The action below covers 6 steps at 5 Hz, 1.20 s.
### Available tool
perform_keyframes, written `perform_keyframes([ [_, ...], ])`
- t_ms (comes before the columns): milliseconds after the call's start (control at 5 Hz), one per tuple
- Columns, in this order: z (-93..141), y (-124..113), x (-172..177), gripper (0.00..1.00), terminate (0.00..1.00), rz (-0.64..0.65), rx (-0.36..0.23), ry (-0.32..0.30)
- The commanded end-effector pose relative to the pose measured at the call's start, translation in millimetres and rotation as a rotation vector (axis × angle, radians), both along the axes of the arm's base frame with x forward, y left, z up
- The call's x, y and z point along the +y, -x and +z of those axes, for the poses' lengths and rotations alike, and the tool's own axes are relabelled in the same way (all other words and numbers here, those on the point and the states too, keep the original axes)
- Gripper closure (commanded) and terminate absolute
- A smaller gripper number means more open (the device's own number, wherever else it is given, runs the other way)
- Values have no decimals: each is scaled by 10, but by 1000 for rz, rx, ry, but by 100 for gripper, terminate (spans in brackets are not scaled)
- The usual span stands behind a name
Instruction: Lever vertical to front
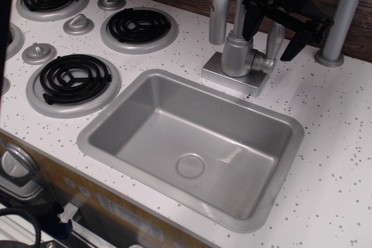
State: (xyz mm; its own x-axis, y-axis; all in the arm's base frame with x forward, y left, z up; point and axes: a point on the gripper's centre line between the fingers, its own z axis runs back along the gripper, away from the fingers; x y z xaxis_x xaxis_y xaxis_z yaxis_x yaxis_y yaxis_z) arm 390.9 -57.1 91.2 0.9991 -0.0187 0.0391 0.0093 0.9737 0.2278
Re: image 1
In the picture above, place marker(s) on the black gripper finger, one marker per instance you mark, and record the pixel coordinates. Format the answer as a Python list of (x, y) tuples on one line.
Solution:
[(296, 44), (252, 21)]

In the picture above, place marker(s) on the silver faucet lever handle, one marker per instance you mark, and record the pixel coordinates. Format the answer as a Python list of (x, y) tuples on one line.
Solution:
[(267, 62)]

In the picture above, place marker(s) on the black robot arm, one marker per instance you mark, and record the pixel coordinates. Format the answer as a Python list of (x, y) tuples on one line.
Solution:
[(303, 17)]

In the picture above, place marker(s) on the grey vertical support pole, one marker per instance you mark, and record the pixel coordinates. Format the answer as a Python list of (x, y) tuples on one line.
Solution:
[(331, 56)]

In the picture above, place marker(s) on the silver toy faucet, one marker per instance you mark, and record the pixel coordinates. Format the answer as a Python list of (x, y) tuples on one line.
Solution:
[(229, 67)]

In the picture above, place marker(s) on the back right stove burner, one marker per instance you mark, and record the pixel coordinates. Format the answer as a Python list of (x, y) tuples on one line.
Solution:
[(137, 31)]

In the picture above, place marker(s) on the grey plastic sink basin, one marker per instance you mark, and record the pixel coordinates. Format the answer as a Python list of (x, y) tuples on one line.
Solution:
[(221, 156)]

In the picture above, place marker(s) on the silver knob back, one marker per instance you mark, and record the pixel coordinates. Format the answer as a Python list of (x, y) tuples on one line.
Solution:
[(111, 5)]

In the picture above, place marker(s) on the silver knob middle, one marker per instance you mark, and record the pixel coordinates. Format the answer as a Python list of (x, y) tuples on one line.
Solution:
[(78, 25)]

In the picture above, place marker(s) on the front right stove burner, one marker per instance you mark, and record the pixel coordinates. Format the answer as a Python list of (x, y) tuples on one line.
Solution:
[(73, 86)]

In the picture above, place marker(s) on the back left stove burner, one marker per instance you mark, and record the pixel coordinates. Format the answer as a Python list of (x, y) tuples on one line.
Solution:
[(49, 10)]

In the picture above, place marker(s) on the silver knob front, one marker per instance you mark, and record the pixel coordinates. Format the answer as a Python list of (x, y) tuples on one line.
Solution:
[(39, 53)]

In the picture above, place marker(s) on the left edge stove burner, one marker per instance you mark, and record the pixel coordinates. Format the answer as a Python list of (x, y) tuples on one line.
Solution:
[(16, 43)]

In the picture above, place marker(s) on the silver knob left edge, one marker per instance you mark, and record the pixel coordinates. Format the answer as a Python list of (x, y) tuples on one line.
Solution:
[(5, 85)]

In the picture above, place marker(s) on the silver oven dial knob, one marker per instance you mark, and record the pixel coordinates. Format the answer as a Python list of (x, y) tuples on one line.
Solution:
[(17, 166)]

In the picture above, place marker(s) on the dark blurred foreground post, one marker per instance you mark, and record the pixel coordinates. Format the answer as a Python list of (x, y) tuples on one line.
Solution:
[(5, 17)]

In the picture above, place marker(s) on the silver oven door handle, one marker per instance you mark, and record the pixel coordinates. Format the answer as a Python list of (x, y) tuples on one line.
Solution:
[(28, 193)]

